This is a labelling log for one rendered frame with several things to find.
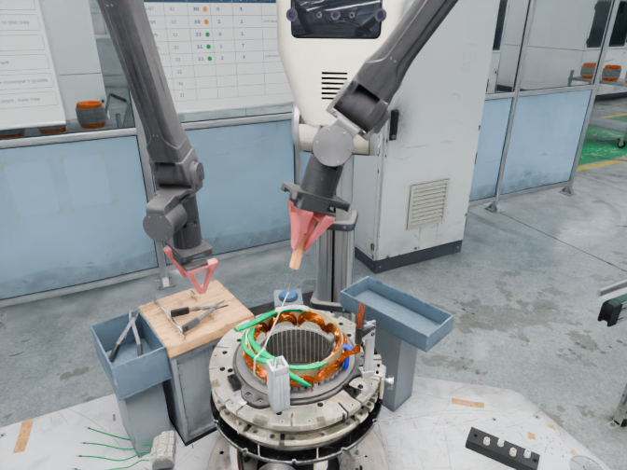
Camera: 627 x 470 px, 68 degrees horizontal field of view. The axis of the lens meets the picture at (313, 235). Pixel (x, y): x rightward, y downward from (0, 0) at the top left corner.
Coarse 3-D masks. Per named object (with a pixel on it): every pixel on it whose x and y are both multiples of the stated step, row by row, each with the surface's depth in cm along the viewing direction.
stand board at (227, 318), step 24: (192, 288) 115; (216, 288) 115; (144, 312) 105; (168, 312) 105; (192, 312) 105; (216, 312) 105; (240, 312) 105; (168, 336) 98; (192, 336) 98; (216, 336) 100
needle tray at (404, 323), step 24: (360, 288) 119; (384, 288) 117; (384, 312) 112; (408, 312) 112; (432, 312) 108; (384, 336) 109; (408, 336) 102; (432, 336) 99; (384, 360) 112; (408, 360) 112; (384, 384) 115; (408, 384) 117
